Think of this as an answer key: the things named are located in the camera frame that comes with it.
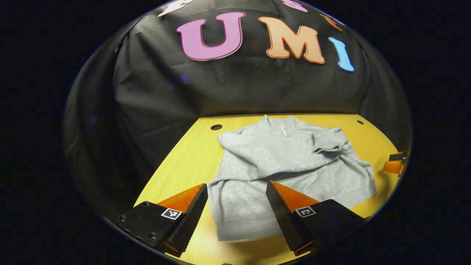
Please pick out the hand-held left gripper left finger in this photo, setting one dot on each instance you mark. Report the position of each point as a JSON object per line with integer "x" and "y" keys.
{"x": 189, "y": 222}

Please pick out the grey zip sweatshirt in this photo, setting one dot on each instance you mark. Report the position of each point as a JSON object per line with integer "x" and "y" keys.
{"x": 276, "y": 154}

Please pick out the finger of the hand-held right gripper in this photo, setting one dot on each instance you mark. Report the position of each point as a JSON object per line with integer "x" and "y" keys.
{"x": 393, "y": 166}

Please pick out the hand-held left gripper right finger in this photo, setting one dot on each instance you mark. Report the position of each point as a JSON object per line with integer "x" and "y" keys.
{"x": 285, "y": 224}

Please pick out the black backdrop cloth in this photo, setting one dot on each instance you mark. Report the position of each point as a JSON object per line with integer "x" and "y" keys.
{"x": 257, "y": 84}

